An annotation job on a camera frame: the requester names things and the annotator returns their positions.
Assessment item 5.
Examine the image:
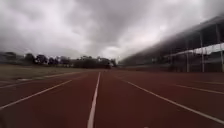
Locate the row of trees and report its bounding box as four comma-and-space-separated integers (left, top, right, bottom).
0, 51, 118, 70

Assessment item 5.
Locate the red running track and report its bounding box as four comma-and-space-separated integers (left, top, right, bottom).
0, 69, 224, 128

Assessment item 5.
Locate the pale kerb strip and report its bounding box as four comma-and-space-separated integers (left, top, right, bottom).
16, 71, 84, 82

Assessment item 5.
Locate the grandstand building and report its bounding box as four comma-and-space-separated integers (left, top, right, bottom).
118, 15, 224, 74

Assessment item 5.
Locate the grass field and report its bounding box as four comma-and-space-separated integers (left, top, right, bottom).
0, 63, 98, 81

